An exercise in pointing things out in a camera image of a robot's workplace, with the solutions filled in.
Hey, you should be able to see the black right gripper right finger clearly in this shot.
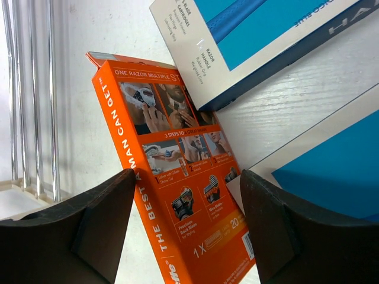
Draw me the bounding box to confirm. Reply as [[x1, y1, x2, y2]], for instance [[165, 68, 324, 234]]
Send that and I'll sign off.
[[240, 170, 378, 283]]

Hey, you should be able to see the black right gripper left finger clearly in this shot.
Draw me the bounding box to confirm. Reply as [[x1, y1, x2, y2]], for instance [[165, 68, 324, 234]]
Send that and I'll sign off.
[[1, 169, 136, 283]]

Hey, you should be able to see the orange Gillette Fusion box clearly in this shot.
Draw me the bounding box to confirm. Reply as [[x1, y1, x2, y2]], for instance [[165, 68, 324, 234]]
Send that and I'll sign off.
[[86, 51, 255, 283]]

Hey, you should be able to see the cream metal-rod shelf rack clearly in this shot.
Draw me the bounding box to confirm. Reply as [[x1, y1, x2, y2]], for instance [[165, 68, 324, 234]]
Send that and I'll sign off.
[[1, 1, 64, 221]]

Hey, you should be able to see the blue harry's box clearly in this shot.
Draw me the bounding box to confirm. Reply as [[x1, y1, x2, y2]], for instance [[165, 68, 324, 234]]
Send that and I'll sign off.
[[150, 0, 378, 111], [224, 82, 379, 224]]

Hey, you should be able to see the lower blue Harry's box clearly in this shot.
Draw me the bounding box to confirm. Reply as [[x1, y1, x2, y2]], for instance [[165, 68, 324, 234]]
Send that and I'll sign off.
[[150, 0, 378, 111]]

